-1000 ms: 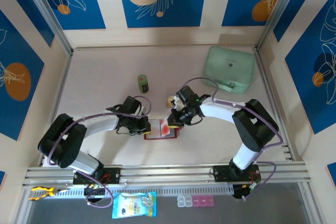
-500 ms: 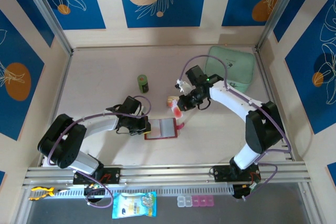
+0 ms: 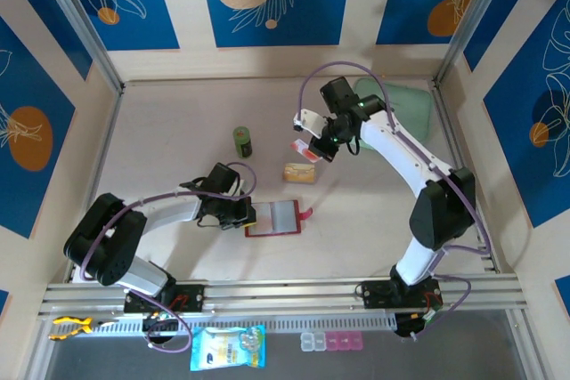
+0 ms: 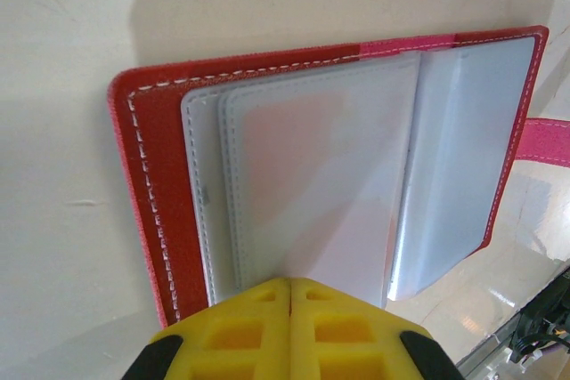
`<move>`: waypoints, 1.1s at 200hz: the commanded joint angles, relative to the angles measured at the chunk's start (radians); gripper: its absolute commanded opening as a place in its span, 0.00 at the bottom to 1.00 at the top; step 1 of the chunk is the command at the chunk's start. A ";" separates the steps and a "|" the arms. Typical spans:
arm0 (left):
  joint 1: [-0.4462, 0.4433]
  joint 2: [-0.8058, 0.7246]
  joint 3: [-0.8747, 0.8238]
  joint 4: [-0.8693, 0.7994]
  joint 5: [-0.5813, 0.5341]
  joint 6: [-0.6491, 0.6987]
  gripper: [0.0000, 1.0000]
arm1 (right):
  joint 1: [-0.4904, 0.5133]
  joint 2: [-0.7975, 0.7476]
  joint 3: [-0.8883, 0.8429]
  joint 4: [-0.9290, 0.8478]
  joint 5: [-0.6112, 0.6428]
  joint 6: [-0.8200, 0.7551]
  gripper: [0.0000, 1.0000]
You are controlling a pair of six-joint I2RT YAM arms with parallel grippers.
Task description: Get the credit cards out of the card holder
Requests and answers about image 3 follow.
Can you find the gold credit card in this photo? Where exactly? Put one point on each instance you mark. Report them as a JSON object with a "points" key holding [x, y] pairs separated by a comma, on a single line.
{"points": [[299, 173]]}

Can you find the aluminium frame post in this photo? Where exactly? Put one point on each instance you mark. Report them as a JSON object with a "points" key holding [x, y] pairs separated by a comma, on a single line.
{"points": [[82, 24], [473, 19]]}

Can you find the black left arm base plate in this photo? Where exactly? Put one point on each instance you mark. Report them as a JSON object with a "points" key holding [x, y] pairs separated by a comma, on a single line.
{"points": [[191, 297]]}

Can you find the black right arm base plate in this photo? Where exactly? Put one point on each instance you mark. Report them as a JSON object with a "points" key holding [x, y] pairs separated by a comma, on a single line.
{"points": [[376, 294]]}

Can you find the red card holder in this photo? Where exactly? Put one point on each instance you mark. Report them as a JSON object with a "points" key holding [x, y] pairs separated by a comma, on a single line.
{"points": [[278, 220]]}

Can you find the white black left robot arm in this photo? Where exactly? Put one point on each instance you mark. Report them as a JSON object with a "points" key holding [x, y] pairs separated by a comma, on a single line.
{"points": [[173, 215]]}

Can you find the red white credit card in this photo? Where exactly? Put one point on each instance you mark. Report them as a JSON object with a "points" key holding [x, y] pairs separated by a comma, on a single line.
{"points": [[300, 148]]}

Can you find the green cylindrical can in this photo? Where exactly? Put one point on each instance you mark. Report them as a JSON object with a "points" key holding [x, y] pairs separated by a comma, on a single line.
{"points": [[243, 142]]}

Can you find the clear small pill box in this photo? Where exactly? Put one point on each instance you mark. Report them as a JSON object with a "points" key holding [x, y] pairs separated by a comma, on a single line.
{"points": [[306, 341], [319, 341]]}

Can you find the mint green zip pouch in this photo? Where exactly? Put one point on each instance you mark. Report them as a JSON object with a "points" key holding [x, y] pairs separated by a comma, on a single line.
{"points": [[412, 113]]}

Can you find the pink small pill box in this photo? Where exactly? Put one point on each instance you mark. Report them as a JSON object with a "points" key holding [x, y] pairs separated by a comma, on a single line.
{"points": [[332, 341], [344, 341], [356, 341]]}

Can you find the aluminium table side rail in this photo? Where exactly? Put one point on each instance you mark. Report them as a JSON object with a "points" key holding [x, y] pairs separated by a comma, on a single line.
{"points": [[99, 175], [450, 131]]}

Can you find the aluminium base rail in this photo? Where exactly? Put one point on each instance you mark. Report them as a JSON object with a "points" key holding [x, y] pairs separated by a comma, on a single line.
{"points": [[285, 293]]}

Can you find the blue snack packet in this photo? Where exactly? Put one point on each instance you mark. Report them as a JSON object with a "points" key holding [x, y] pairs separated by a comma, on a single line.
{"points": [[227, 349]]}

